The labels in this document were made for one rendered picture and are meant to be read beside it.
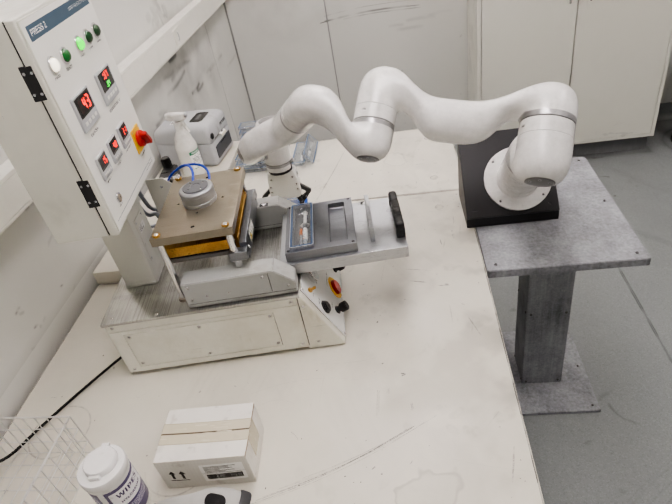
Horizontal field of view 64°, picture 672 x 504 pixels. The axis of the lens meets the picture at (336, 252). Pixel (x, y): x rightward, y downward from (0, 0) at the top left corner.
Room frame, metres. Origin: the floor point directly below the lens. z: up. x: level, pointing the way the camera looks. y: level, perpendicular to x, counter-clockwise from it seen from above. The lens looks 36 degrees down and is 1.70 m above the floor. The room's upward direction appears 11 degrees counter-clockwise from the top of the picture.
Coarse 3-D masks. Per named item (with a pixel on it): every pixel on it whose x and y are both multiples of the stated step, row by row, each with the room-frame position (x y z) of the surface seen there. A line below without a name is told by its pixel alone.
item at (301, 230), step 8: (296, 208) 1.16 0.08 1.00; (304, 208) 1.15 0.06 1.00; (296, 216) 1.12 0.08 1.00; (304, 216) 1.11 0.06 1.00; (296, 224) 1.09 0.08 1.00; (304, 224) 1.08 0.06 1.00; (312, 224) 1.07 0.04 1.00; (296, 232) 1.05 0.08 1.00; (304, 232) 1.04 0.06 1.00; (312, 232) 1.04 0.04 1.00; (296, 240) 1.02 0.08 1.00; (304, 240) 1.01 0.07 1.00; (312, 240) 1.01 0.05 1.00
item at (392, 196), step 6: (390, 192) 1.13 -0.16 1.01; (390, 198) 1.11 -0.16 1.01; (396, 198) 1.10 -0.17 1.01; (390, 204) 1.09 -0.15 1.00; (396, 204) 1.08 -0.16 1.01; (396, 210) 1.05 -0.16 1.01; (396, 216) 1.03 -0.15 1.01; (396, 222) 1.00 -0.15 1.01; (402, 222) 1.00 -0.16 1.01; (396, 228) 1.00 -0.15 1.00; (402, 228) 0.99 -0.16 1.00; (402, 234) 0.99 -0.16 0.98
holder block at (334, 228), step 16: (288, 208) 1.18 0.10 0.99; (320, 208) 1.15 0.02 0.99; (336, 208) 1.16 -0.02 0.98; (352, 208) 1.14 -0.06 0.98; (288, 224) 1.11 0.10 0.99; (320, 224) 1.08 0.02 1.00; (336, 224) 1.09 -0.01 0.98; (352, 224) 1.05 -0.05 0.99; (288, 240) 1.04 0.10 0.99; (320, 240) 1.01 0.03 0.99; (336, 240) 1.02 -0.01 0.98; (352, 240) 0.99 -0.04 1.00; (288, 256) 0.99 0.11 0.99; (304, 256) 0.99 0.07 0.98; (320, 256) 0.98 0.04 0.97
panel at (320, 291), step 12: (300, 276) 0.99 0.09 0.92; (324, 276) 1.08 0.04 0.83; (336, 276) 1.14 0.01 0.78; (300, 288) 0.94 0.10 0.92; (312, 288) 0.96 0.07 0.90; (324, 288) 1.03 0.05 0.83; (312, 300) 0.94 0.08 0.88; (324, 300) 0.99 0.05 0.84; (336, 300) 1.04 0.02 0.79; (324, 312) 0.94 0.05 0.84; (336, 312) 0.99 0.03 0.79; (336, 324) 0.94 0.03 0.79
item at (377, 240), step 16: (368, 208) 1.08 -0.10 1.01; (384, 208) 1.13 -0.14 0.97; (368, 224) 1.05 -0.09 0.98; (384, 224) 1.06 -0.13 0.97; (368, 240) 1.01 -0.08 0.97; (384, 240) 1.00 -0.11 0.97; (400, 240) 0.99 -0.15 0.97; (336, 256) 0.97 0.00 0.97; (352, 256) 0.97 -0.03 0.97; (368, 256) 0.97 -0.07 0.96; (384, 256) 0.96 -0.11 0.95; (400, 256) 0.96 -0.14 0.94; (304, 272) 0.98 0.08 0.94
